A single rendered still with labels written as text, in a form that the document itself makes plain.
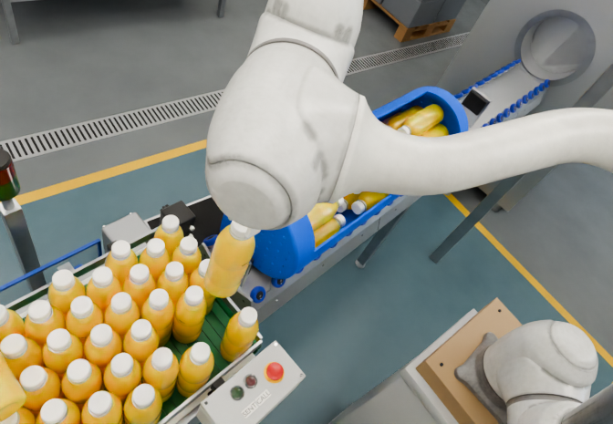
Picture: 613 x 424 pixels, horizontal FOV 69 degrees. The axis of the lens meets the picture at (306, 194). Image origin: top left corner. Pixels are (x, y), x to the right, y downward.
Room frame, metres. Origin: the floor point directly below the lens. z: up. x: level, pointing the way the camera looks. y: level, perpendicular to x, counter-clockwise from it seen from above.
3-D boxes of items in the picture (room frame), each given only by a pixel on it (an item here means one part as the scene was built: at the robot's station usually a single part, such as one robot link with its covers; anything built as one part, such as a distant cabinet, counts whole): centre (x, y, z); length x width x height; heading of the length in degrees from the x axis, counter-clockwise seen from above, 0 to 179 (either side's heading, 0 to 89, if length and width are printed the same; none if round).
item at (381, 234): (1.53, -0.44, 0.31); 0.06 x 0.06 x 0.63; 63
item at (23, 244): (0.45, 0.59, 0.55); 0.04 x 0.04 x 1.10; 63
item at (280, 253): (1.06, -0.12, 1.09); 0.88 x 0.28 x 0.28; 153
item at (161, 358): (0.29, 0.12, 1.10); 0.04 x 0.04 x 0.02
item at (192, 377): (0.33, 0.06, 1.00); 0.07 x 0.07 x 0.19
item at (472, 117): (1.81, -0.51, 1.00); 0.10 x 0.04 x 0.15; 63
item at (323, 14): (0.44, 0.07, 1.78); 0.13 x 0.11 x 0.16; 8
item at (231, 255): (0.44, 0.08, 1.30); 0.07 x 0.07 x 0.19
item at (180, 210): (0.68, 0.29, 0.95); 0.10 x 0.07 x 0.10; 63
